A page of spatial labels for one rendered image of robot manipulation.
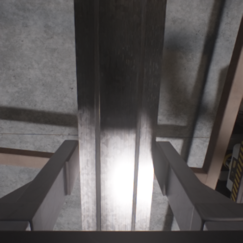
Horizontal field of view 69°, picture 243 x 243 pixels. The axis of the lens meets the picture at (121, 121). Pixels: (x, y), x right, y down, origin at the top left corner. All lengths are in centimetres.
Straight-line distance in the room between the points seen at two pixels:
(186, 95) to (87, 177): 99
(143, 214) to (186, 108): 98
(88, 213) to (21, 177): 119
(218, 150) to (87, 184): 80
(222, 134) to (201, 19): 62
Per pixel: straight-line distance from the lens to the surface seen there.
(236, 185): 107
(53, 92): 110
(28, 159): 91
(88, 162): 16
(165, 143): 16
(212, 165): 95
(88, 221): 19
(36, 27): 114
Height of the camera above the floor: 103
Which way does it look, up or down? 75 degrees down
